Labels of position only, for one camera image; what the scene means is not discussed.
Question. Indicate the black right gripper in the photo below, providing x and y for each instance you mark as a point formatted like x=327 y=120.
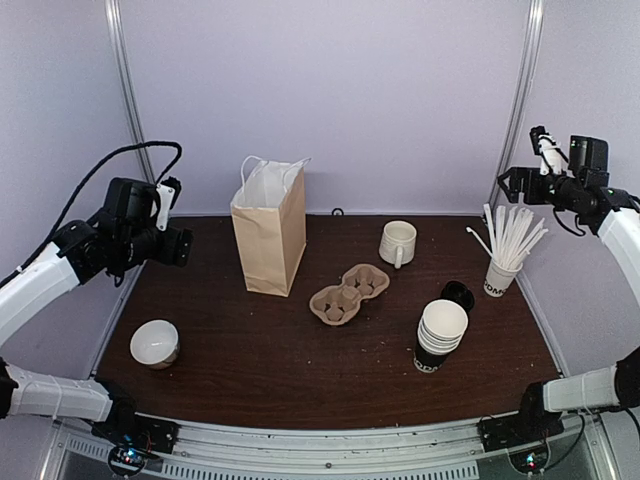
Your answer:
x=517 y=173

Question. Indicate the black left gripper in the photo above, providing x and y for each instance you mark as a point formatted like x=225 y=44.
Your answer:
x=168 y=253

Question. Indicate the brown paper takeout bag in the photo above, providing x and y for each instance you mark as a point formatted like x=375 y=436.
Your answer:
x=269 y=221

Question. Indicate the stack of black paper cups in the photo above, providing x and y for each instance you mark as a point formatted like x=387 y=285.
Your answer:
x=440 y=330

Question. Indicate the cardboard cup carrier tray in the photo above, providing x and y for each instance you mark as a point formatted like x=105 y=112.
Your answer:
x=336 y=305

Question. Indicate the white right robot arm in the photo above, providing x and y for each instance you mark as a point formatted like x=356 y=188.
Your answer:
x=613 y=216

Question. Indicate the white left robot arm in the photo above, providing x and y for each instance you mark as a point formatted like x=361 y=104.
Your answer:
x=77 y=253

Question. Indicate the wrapped white straws bundle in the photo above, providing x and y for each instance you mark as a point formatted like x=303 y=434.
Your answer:
x=512 y=235

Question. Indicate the white ceramic bowl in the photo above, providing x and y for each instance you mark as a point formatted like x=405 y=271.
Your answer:
x=155 y=344

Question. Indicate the white cup holding straws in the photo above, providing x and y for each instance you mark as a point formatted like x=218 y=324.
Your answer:
x=498 y=279

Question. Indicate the stack of black cup lids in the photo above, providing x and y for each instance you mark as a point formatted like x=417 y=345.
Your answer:
x=458 y=293

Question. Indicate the cream ribbed ceramic mug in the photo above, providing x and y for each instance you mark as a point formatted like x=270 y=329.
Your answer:
x=398 y=241

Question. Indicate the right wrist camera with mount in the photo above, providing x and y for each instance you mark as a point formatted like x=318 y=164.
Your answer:
x=552 y=159

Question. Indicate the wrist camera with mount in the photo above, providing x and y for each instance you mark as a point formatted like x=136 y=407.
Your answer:
x=168 y=191
x=552 y=159

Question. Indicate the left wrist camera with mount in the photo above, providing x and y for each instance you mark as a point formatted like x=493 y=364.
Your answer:
x=168 y=191

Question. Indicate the right aluminium frame post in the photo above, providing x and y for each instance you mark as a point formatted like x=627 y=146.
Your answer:
x=525 y=79

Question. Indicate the aluminium frame post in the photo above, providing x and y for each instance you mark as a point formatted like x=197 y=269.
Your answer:
x=525 y=79
x=118 y=43

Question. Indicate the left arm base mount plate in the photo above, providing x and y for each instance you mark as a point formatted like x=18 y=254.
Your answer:
x=143 y=434

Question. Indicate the aluminium front rail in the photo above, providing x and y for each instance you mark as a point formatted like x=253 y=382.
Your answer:
x=462 y=449

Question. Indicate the left aluminium frame post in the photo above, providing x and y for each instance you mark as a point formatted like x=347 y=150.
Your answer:
x=118 y=43

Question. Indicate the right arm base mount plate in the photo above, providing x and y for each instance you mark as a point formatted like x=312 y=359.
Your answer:
x=510 y=431

